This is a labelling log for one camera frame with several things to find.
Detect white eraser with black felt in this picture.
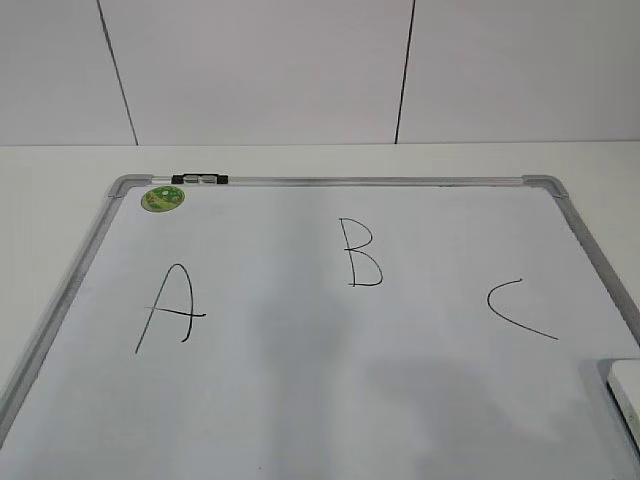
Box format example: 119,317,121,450
607,359,640,447

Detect white whiteboard with aluminium frame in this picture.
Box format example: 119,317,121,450
1,176,639,479

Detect black hanging clip on frame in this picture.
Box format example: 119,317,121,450
171,174,229,185

